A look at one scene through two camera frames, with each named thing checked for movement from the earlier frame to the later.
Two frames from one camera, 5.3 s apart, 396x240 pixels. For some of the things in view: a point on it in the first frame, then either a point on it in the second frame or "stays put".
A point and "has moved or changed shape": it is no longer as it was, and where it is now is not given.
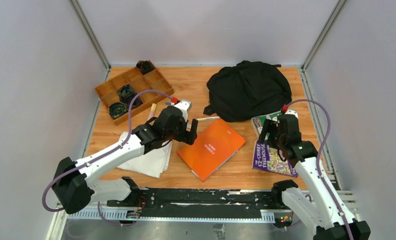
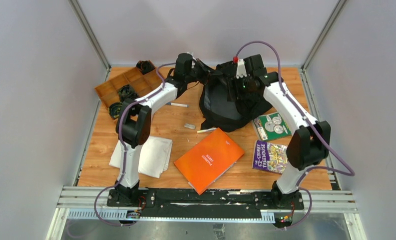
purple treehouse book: [267, 158] stays put
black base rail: [198, 203] stays put
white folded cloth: [153, 163] stays put
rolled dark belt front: [117, 109] stays put
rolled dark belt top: [145, 67] stays put
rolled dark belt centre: [137, 101] stays put
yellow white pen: [213, 117] → [205, 130]
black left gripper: [188, 133] → [201, 69]
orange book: [213, 148] has moved or changed shape
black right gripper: [273, 125] → [232, 82]
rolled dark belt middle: [127, 92] stays put
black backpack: [246, 90] has moved or changed shape
